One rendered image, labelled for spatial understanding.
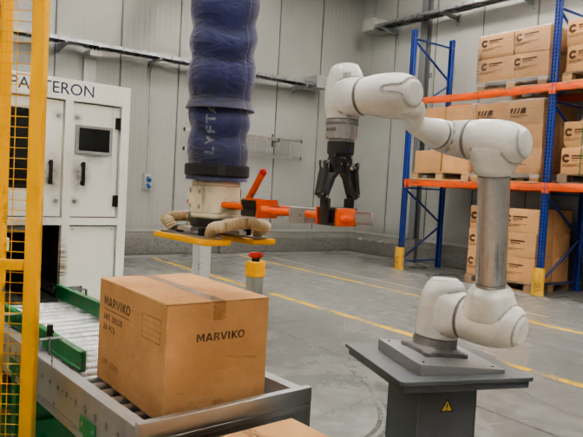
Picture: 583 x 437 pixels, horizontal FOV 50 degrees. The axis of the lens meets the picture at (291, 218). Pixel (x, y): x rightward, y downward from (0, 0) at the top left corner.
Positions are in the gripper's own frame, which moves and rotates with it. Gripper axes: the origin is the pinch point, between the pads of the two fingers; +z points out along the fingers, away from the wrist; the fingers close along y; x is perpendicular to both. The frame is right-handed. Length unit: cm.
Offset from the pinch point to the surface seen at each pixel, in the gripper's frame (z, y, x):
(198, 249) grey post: 50, -159, -326
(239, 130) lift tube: -25, 0, -49
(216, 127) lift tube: -25, 8, -51
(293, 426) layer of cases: 73, -15, -29
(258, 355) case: 54, -14, -49
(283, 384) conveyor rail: 68, -30, -54
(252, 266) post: 30, -46, -99
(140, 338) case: 49, 22, -71
